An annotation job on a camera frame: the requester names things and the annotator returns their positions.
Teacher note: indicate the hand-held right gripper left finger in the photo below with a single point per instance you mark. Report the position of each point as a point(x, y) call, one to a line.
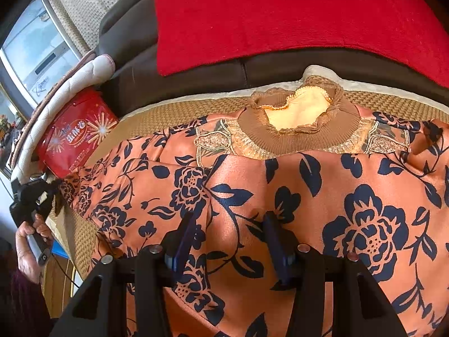
point(181, 247)

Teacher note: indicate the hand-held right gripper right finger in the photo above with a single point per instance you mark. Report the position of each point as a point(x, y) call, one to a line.
point(277, 249)

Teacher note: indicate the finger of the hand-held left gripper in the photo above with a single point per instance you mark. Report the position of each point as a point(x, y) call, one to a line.
point(49, 191)

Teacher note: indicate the orange floral sweater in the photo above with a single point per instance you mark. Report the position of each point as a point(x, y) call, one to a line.
point(315, 189)

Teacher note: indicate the person's left hand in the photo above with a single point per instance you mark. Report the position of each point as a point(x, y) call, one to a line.
point(29, 249)

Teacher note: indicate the red printed box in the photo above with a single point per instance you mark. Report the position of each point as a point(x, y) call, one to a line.
point(75, 137)

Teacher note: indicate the blue object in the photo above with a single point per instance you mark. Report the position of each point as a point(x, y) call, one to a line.
point(62, 251)

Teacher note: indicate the white quilted cushion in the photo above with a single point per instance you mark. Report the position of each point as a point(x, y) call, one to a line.
point(63, 87)

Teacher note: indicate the woven straw mat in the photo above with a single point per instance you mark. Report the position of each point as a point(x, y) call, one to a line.
point(158, 121)

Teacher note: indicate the window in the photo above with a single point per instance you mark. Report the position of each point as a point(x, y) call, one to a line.
point(31, 42)

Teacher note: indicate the dark brown sofa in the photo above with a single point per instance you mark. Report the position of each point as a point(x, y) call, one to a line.
point(140, 56)

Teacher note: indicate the beige mesh fabric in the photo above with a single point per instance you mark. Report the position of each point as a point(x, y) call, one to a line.
point(80, 3)

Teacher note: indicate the red cushion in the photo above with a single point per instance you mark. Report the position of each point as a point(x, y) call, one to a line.
point(280, 17)

